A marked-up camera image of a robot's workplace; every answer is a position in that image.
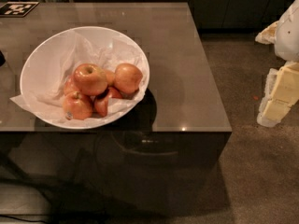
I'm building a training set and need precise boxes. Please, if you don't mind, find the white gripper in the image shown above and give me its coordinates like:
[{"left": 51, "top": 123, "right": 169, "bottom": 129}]
[{"left": 255, "top": 0, "right": 299, "bottom": 127}]

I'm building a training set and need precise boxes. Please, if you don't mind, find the white tissue paper liner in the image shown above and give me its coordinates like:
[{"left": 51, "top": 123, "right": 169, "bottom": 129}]
[{"left": 9, "top": 30, "right": 148, "bottom": 124}]

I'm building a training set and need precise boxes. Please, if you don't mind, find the white bowl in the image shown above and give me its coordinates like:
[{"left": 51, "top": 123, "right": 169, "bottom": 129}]
[{"left": 19, "top": 25, "right": 150, "bottom": 131}]

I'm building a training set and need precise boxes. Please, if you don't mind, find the front left stickered apple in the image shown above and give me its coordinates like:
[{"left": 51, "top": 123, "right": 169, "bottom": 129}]
[{"left": 63, "top": 91, "right": 93, "bottom": 120}]

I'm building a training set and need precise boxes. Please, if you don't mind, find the top centre red apple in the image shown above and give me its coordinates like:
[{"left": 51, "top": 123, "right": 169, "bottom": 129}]
[{"left": 73, "top": 63, "right": 107, "bottom": 96}]

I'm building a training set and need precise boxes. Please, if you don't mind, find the dark object at left edge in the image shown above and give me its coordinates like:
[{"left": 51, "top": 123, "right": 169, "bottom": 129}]
[{"left": 0, "top": 50, "right": 6, "bottom": 67}]

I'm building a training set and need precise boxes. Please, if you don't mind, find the black white fiducial marker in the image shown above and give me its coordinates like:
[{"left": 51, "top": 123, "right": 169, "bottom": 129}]
[{"left": 0, "top": 2, "right": 38, "bottom": 18}]

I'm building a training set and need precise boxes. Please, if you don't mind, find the left hidden red apple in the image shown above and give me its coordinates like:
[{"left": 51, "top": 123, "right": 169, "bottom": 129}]
[{"left": 64, "top": 76, "right": 79, "bottom": 95}]

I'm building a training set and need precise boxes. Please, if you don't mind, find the middle back red apple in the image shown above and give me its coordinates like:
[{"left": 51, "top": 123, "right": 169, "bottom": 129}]
[{"left": 104, "top": 69, "right": 115, "bottom": 86}]

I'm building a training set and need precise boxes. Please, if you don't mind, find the front centre red apple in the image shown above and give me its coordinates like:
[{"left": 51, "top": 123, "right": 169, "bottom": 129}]
[{"left": 93, "top": 87, "right": 122, "bottom": 118}]

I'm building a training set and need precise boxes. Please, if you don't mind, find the right red apple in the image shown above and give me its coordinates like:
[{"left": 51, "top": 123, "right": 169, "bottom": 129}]
[{"left": 114, "top": 63, "right": 143, "bottom": 94}]

